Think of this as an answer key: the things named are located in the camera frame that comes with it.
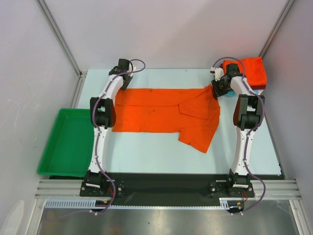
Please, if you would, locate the grey slotted cable duct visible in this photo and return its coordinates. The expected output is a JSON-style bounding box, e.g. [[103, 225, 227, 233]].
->
[[45, 199, 230, 210]]

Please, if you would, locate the green plastic tray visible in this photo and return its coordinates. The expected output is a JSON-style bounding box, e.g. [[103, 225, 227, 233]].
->
[[37, 108, 94, 177]]

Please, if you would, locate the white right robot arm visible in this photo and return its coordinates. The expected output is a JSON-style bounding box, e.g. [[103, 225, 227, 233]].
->
[[210, 63, 265, 196]]

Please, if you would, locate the aluminium front rail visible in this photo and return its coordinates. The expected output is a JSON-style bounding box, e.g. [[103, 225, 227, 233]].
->
[[35, 179, 302, 200]]

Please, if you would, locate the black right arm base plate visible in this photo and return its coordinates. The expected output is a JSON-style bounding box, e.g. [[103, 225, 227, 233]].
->
[[209, 175, 255, 198]]

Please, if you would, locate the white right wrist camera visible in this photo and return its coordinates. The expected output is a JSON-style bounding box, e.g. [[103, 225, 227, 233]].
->
[[210, 67, 224, 81]]

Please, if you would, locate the folded light blue t shirt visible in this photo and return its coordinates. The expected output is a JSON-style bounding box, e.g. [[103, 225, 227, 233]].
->
[[225, 89, 264, 97]]

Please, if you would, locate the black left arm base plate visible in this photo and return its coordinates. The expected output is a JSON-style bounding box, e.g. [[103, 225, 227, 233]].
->
[[79, 170, 125, 197]]

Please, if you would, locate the orange t shirt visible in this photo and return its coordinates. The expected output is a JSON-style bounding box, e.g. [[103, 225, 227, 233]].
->
[[221, 57, 267, 86], [113, 85, 221, 153]]

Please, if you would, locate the aluminium corner post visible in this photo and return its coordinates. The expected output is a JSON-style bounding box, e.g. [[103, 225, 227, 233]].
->
[[35, 0, 82, 77], [259, 0, 296, 58]]

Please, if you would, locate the right aluminium corner post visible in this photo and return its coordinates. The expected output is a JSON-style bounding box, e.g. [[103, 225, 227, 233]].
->
[[259, 0, 296, 58]]

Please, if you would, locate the left aluminium corner post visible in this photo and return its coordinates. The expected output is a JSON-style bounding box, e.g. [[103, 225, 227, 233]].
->
[[35, 0, 82, 77]]

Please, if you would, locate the folded dark red t shirt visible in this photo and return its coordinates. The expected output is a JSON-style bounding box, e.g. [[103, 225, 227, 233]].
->
[[251, 85, 266, 90]]

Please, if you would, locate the folded orange t shirt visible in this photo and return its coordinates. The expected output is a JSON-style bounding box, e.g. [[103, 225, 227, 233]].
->
[[221, 57, 267, 86]]

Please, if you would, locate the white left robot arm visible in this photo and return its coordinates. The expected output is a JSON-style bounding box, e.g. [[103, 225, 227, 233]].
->
[[85, 59, 136, 196]]

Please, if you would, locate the black table edge mat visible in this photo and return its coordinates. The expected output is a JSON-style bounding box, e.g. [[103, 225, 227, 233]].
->
[[48, 172, 286, 207]]

